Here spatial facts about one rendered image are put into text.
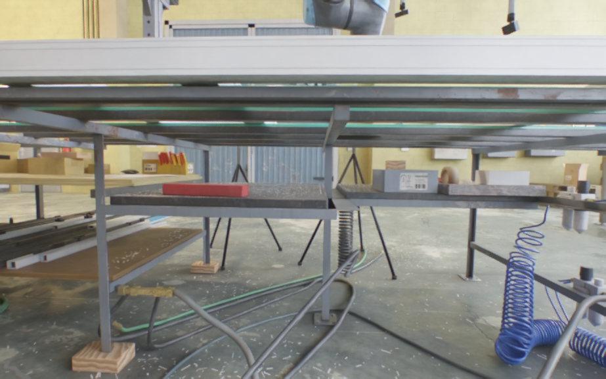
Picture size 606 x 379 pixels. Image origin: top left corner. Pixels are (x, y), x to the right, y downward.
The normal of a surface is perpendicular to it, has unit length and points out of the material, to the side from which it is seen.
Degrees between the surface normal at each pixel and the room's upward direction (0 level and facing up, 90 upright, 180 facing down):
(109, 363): 90
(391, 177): 90
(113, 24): 90
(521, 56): 90
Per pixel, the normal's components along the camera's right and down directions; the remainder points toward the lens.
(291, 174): -0.04, 0.07
